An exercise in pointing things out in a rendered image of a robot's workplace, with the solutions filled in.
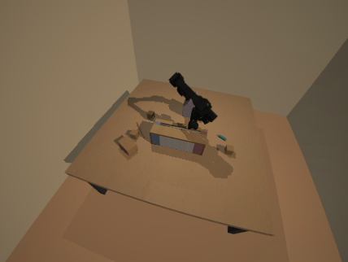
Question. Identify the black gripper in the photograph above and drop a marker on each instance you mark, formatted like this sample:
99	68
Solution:
195	116

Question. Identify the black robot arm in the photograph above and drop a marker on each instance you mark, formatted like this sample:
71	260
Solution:
200	103

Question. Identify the brown rectangular block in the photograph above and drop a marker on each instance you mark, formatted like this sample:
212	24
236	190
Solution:
128	145

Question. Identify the small brown box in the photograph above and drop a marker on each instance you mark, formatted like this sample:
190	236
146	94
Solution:
134	134
228	150

